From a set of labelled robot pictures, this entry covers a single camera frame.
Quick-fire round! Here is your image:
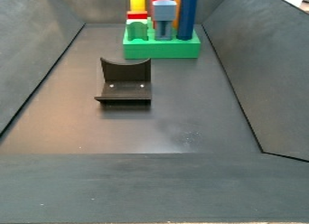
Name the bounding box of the blue hexagon peg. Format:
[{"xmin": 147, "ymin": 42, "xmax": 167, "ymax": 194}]
[{"xmin": 177, "ymin": 0, "xmax": 198, "ymax": 41}]

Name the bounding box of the green peg board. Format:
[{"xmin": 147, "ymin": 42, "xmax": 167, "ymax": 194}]
[{"xmin": 123, "ymin": 18, "xmax": 201, "ymax": 59}]

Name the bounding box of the black curved holder stand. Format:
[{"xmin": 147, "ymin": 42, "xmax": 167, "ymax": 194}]
[{"xmin": 94, "ymin": 58, "xmax": 152, "ymax": 103}]

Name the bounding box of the green arch peg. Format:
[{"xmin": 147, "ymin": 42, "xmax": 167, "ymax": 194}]
[{"xmin": 126, "ymin": 19, "xmax": 148, "ymax": 41}]

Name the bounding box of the red square peg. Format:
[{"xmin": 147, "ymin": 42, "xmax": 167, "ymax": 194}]
[{"xmin": 127, "ymin": 11, "xmax": 147, "ymax": 19}]

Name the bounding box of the light blue pentagon peg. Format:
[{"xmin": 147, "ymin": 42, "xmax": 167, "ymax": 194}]
[{"xmin": 152, "ymin": 0, "xmax": 177, "ymax": 41}]

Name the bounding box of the yellow square peg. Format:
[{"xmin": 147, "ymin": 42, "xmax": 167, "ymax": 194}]
[{"xmin": 130, "ymin": 0, "xmax": 146, "ymax": 11}]

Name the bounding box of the yellow star peg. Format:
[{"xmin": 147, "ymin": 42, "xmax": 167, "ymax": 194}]
[{"xmin": 173, "ymin": 0, "xmax": 181, "ymax": 30}]

